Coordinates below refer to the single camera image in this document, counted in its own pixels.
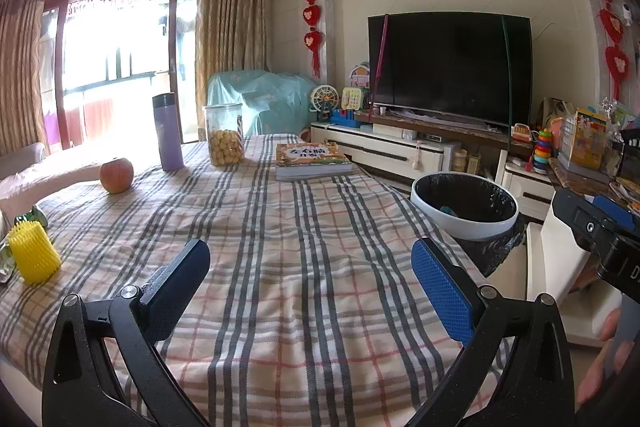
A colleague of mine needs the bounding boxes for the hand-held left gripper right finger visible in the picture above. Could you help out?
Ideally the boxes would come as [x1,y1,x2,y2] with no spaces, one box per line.
[405,237,576,427]

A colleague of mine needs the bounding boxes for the white low television cabinet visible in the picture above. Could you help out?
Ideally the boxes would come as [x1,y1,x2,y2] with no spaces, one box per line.
[310,119,556,223]

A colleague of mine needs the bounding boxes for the green packet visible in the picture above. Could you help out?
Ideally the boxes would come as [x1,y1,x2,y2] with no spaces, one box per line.
[14,204,48,230]

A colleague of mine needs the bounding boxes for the orange toy cash register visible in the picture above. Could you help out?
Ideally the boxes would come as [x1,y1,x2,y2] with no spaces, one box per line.
[512,122,536,145]

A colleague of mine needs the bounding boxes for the person's right hand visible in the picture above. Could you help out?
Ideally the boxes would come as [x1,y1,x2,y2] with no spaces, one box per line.
[575,307,640,408]

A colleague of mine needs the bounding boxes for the rainbow stacking ring toy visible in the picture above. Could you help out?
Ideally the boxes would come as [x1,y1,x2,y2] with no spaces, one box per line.
[531,128,555,174]

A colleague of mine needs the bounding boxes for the balcony sliding door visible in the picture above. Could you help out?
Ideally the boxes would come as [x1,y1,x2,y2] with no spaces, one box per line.
[47,0,201,152]

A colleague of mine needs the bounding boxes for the yellow colourful box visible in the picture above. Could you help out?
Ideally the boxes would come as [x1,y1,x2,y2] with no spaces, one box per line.
[570,108,608,170]

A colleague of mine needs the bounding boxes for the yellow spiky cylinder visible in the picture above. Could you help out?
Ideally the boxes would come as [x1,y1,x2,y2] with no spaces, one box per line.
[6,221,62,285]

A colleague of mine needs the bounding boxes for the black flat television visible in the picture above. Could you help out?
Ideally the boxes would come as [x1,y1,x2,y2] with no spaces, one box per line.
[367,12,533,128]

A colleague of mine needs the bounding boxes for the white bin with black liner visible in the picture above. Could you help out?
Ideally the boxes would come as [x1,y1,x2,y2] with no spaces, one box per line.
[410,172,526,278]

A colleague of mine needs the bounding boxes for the red apple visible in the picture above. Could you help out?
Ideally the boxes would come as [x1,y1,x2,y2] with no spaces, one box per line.
[99,157,135,195]

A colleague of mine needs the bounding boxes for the blue block toy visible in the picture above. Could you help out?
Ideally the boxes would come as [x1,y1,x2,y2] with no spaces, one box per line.
[330,108,373,128]

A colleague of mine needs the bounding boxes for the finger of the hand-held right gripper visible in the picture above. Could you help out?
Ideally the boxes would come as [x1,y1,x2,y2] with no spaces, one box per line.
[552,189,640,303]
[594,194,637,233]

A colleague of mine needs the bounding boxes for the toy ferris wheel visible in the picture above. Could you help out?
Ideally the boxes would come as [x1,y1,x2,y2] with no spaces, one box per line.
[309,84,341,124]

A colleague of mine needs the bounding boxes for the beige sofa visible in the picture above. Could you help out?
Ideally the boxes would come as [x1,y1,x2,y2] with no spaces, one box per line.
[0,142,106,218]

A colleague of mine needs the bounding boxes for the brown marbled counter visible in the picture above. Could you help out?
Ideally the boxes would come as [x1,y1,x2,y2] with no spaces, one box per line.
[547,157,640,218]

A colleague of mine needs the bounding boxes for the clear cookie jar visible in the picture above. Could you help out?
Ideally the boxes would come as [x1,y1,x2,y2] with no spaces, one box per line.
[202,103,247,166]

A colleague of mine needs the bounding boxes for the teal furniture cover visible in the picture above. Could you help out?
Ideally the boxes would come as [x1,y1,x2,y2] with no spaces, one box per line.
[207,69,318,140]

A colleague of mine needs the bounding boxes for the silver foil wrapper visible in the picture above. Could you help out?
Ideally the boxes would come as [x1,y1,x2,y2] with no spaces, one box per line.
[0,237,16,283]

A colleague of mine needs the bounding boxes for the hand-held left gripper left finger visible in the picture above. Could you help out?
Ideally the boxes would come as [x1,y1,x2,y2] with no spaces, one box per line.
[42,238,212,427]

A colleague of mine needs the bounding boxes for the green and yellow toy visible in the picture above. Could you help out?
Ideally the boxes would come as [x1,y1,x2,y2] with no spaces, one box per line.
[341,88,365,112]

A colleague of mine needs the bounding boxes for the orange picture book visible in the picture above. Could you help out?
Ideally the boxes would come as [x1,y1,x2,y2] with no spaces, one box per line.
[275,142,353,182]

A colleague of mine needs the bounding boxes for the pink toy house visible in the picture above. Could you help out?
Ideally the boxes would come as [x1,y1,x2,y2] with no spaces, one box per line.
[347,63,372,90]

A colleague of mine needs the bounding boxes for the beige patterned curtain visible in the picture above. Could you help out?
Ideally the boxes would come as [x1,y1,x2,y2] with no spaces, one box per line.
[0,0,48,158]
[195,0,273,142]

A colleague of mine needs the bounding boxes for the paper shopping bag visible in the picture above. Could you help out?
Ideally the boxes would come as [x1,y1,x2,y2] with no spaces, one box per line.
[542,97,576,132]

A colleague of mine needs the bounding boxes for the purple thermos bottle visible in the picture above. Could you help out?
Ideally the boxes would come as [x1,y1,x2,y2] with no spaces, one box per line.
[151,93,186,172]

